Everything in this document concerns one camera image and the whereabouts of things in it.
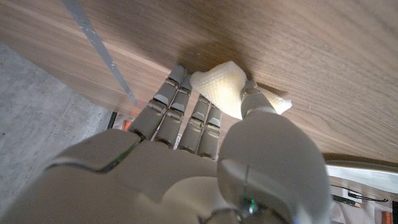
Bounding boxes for black backdrop stand pole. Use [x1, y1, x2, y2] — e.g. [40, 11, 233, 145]
[106, 111, 118, 130]

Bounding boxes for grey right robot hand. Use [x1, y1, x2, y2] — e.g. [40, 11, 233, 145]
[0, 64, 332, 224]

